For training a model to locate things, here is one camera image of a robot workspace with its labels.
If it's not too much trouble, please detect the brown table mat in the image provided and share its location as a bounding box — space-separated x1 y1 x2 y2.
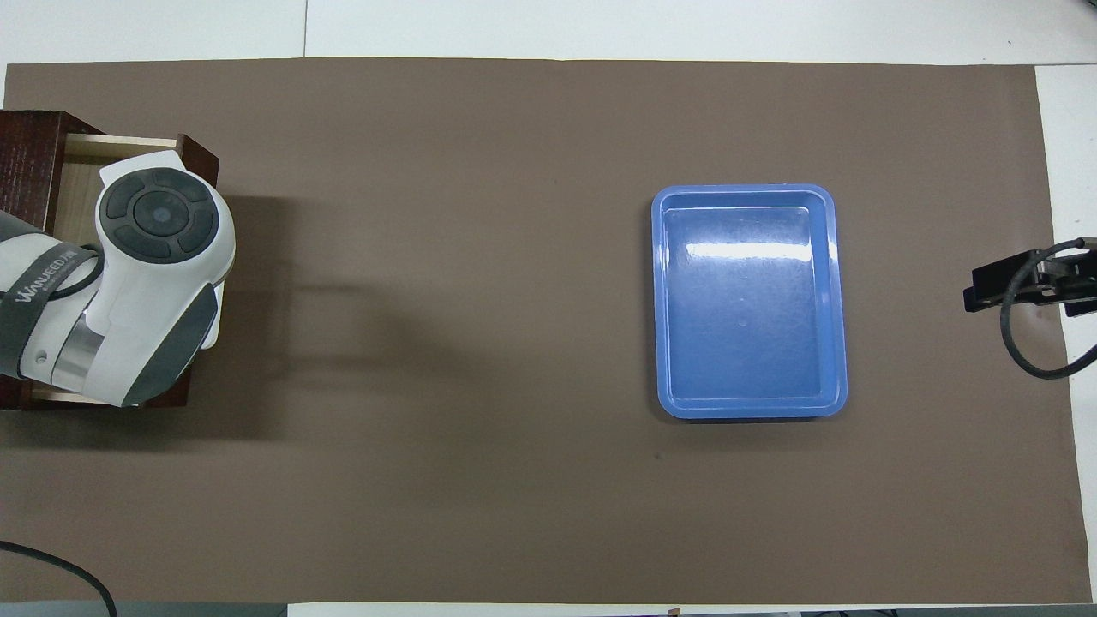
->
0 57 1094 605

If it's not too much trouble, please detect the dark wooden drawer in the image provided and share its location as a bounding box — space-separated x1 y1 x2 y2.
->
32 131 219 408

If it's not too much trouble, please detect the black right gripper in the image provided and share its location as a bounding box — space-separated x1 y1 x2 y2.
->
962 238 1097 320

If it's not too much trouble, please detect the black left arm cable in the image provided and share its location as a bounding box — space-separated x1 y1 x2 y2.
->
0 247 118 617

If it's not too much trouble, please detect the dark wooden drawer cabinet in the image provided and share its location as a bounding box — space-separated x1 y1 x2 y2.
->
0 110 68 410

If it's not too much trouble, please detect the blue plastic tray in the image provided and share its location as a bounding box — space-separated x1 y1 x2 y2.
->
650 183 849 421

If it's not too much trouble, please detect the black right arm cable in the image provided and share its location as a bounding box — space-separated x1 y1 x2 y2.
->
1000 240 1097 380

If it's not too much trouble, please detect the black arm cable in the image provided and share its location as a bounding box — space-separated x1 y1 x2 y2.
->
1000 240 1097 380
0 247 118 617

